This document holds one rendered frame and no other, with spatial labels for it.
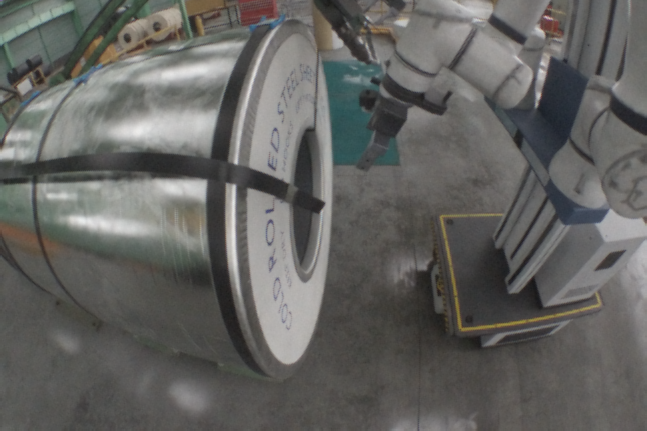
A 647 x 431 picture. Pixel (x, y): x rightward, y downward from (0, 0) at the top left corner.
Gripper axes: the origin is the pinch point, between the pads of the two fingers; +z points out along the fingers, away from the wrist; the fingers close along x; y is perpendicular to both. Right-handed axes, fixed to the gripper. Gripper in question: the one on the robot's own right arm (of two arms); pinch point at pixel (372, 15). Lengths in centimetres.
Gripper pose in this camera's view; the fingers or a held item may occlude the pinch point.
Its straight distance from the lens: 124.5
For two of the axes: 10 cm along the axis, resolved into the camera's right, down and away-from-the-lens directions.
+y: -1.6, 3.1, -9.4
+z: -6.7, 6.6, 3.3
